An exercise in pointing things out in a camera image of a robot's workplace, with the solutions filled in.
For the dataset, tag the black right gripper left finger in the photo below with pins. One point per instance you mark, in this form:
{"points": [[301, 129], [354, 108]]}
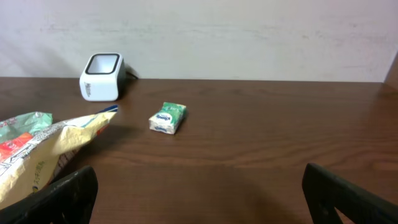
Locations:
{"points": [[68, 200]]}

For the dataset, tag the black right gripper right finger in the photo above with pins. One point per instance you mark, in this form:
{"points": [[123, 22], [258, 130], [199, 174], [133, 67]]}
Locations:
{"points": [[326, 194]]}

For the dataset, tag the white blue snack bag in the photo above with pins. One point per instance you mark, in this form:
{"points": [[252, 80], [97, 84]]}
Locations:
{"points": [[41, 159]]}

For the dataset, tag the orange white tissue pack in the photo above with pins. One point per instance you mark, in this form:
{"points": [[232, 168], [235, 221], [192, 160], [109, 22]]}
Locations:
{"points": [[10, 147]]}

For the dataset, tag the teal snack packet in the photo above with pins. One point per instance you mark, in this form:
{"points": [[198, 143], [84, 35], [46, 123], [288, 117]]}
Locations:
{"points": [[31, 123]]}

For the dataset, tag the green white tissue pack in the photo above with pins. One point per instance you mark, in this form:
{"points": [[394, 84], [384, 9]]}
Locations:
{"points": [[168, 118]]}

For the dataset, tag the white barcode scanner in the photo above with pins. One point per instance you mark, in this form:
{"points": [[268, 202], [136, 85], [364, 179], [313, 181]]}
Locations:
{"points": [[103, 78]]}

